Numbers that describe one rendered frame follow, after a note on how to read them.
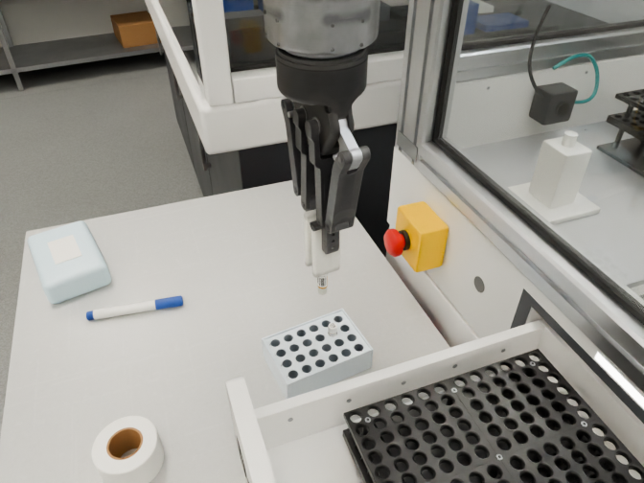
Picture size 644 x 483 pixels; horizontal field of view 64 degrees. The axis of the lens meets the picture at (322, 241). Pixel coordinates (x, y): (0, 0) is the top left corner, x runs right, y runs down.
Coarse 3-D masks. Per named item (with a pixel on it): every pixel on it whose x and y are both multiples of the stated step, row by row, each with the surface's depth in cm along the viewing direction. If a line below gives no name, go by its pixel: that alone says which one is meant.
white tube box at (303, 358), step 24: (336, 312) 73; (288, 336) 70; (312, 336) 70; (336, 336) 70; (360, 336) 70; (288, 360) 67; (312, 360) 67; (336, 360) 68; (360, 360) 68; (288, 384) 63; (312, 384) 66
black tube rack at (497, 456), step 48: (432, 384) 51; (480, 384) 52; (528, 384) 51; (384, 432) 47; (432, 432) 47; (480, 432) 47; (528, 432) 47; (576, 432) 47; (432, 480) 44; (480, 480) 47; (528, 480) 47; (576, 480) 47; (624, 480) 44
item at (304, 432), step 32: (544, 320) 59; (448, 352) 55; (480, 352) 56; (512, 352) 59; (544, 352) 59; (352, 384) 52; (384, 384) 53; (416, 384) 55; (576, 384) 55; (256, 416) 49; (288, 416) 50; (320, 416) 52; (352, 416) 55; (608, 416) 52; (288, 448) 53; (320, 448) 53; (640, 448) 49; (288, 480) 50; (320, 480) 50; (352, 480) 50
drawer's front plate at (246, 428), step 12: (228, 384) 48; (240, 384) 48; (228, 396) 48; (240, 396) 47; (240, 408) 46; (252, 408) 46; (240, 420) 45; (252, 420) 45; (240, 432) 44; (252, 432) 44; (240, 444) 47; (252, 444) 43; (252, 456) 42; (264, 456) 42; (252, 468) 42; (264, 468) 42; (252, 480) 41; (264, 480) 41
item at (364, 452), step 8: (360, 408) 49; (344, 416) 49; (360, 416) 49; (352, 424) 48; (360, 424) 48; (368, 424) 48; (352, 432) 47; (368, 432) 47; (360, 440) 46; (368, 440) 47; (376, 440) 46; (360, 448) 46; (376, 448) 46; (368, 456) 45; (384, 456) 45; (368, 464) 45; (376, 464) 45; (384, 464) 45; (392, 472) 44; (376, 480) 44; (384, 480) 44; (392, 480) 44
